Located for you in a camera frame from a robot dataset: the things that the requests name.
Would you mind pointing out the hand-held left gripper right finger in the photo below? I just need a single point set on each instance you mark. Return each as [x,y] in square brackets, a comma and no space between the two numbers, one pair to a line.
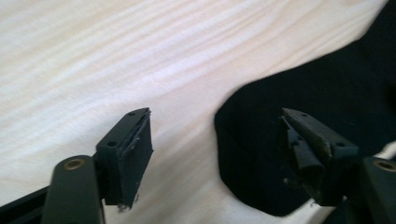
[314,152]

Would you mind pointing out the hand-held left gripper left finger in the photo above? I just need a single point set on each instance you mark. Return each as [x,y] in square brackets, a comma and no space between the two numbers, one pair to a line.
[130,158]

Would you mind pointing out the black cloth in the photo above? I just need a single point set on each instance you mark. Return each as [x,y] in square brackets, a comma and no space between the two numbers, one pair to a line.
[311,93]

